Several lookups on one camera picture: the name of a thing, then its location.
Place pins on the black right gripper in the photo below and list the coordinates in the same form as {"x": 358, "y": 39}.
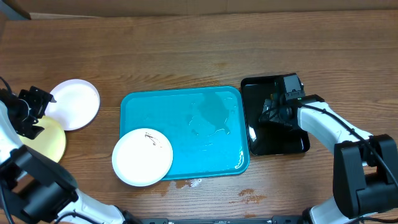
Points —
{"x": 275, "y": 118}

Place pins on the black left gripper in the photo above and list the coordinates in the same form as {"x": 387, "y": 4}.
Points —
{"x": 40, "y": 99}

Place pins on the yellow plate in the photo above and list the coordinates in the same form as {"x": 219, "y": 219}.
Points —
{"x": 51, "y": 142}

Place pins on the pink white plate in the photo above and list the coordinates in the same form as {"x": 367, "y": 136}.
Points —
{"x": 77, "y": 102}

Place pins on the white plate with sauce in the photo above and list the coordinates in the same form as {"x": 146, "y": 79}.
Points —
{"x": 142, "y": 157}

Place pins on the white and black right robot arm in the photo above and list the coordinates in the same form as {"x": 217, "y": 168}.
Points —
{"x": 364, "y": 165}

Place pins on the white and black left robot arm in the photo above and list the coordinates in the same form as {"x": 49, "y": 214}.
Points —
{"x": 34, "y": 188}

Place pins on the black plastic tray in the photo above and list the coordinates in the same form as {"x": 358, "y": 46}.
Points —
{"x": 269, "y": 138}

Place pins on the teal plastic tray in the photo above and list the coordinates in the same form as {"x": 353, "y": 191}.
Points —
{"x": 205, "y": 126}

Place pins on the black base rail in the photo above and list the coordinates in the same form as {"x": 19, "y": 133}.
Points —
{"x": 278, "y": 219}

